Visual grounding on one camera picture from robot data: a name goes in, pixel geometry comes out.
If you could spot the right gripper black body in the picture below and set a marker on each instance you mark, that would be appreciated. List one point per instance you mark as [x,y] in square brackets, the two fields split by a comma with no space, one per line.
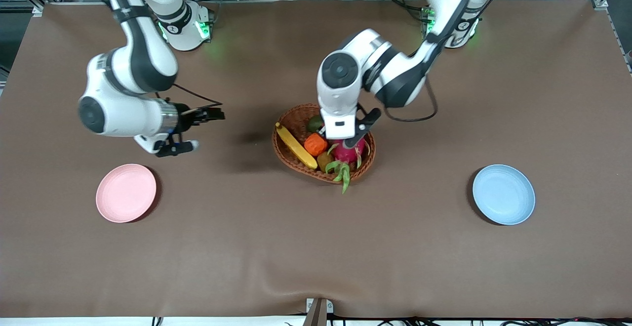
[186,117]

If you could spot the yellow banana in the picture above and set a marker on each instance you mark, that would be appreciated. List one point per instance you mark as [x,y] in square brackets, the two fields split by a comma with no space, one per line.
[296,145]

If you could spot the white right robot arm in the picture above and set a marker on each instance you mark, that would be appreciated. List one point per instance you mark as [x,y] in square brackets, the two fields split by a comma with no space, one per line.
[128,59]

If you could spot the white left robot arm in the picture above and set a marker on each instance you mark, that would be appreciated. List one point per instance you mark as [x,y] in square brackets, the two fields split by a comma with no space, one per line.
[395,74]

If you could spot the green avocado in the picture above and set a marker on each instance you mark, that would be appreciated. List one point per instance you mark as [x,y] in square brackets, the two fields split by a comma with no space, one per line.
[314,123]

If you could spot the pink dragon fruit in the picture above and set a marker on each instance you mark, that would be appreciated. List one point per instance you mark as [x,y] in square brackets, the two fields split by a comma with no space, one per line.
[345,154]

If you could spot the orange fruit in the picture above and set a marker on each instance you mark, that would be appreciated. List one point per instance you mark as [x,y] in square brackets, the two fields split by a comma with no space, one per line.
[315,144]

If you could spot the brown kiwi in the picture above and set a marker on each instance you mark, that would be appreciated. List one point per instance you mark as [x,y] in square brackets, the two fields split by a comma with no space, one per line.
[324,162]

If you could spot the brown woven wicker basket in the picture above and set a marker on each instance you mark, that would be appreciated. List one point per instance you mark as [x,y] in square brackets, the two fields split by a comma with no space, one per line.
[291,118]

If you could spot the pink round plate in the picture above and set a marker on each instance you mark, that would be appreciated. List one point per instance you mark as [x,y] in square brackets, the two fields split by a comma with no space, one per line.
[126,192]

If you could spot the brown table cloth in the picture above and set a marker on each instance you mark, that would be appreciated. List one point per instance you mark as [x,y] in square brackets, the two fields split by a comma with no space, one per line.
[316,247]

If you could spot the blue round plate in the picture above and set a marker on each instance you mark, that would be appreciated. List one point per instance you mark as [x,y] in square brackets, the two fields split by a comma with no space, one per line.
[503,195]

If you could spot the metal table edge bracket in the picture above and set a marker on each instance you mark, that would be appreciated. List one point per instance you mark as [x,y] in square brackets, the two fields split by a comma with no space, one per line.
[318,311]

